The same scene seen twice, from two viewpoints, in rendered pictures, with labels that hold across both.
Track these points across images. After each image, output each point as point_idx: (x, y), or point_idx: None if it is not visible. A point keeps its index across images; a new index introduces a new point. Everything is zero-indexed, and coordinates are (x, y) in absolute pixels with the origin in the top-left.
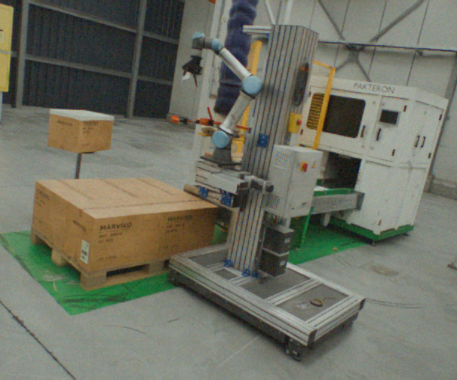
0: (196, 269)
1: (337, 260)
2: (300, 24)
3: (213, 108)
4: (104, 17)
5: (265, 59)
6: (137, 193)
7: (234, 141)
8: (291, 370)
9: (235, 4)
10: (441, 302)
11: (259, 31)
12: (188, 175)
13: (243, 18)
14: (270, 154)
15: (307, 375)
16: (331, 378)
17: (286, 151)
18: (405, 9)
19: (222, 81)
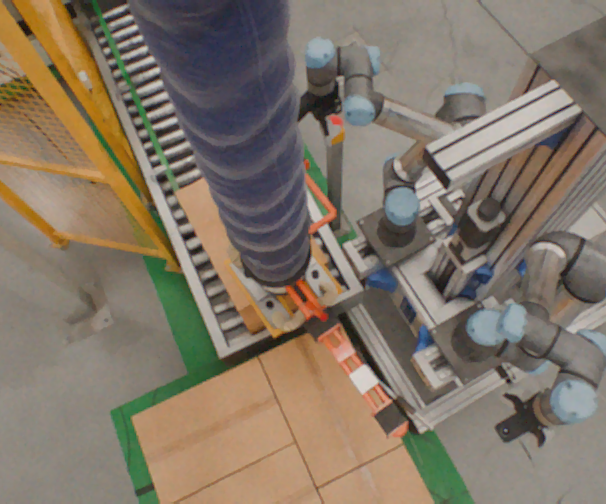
0: (470, 401)
1: (310, 113)
2: None
3: (271, 285)
4: None
5: (564, 195)
6: (287, 480)
7: (40, 168)
8: None
9: (260, 107)
10: (445, 43)
11: (512, 154)
12: (28, 299)
13: (296, 111)
14: None
15: None
16: None
17: (590, 240)
18: None
19: (289, 250)
